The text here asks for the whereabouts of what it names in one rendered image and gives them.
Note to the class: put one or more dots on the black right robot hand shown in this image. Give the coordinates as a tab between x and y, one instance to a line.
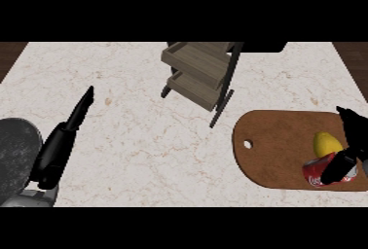
354	133

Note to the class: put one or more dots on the yellow lemon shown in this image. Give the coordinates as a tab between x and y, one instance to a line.
326	144

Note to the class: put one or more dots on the brown wooden cutting board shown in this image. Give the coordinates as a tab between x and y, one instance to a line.
279	152

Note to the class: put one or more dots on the red soda can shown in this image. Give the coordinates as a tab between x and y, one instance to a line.
314	171

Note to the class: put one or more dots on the black appliance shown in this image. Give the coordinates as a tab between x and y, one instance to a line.
261	46

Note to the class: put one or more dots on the dark grey round pan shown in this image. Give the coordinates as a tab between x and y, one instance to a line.
14	155

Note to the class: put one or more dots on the wooden tiered basket black frame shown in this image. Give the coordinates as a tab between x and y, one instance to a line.
202	74

